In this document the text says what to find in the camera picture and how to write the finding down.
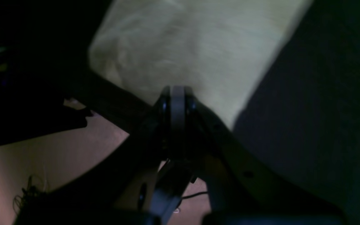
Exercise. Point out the black table cloth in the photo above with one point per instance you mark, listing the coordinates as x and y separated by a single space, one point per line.
302 121

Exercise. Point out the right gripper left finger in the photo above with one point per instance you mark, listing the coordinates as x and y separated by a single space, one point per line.
140 183

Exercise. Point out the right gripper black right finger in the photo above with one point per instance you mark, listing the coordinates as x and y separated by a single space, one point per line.
241 189

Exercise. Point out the green T-shirt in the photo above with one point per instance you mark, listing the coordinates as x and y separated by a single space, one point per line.
220 48

